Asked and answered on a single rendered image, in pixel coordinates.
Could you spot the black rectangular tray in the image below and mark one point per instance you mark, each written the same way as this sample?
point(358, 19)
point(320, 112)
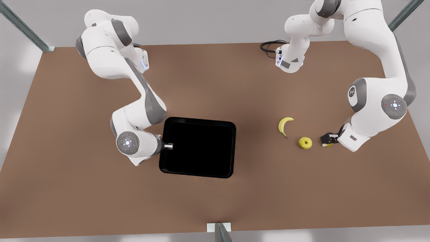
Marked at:
point(200, 148)

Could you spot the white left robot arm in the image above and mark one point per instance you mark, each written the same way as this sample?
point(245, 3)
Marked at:
point(369, 37)

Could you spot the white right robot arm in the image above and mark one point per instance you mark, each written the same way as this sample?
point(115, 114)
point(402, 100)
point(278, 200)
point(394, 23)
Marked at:
point(111, 57)

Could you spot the yellow apple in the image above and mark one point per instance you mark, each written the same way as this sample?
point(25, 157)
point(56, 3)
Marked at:
point(305, 143)

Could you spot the yellow banana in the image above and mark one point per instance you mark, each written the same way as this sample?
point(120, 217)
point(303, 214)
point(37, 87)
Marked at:
point(283, 125)

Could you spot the silver frame post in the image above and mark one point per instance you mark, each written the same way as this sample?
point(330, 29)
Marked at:
point(404, 13)
point(23, 27)
point(221, 232)

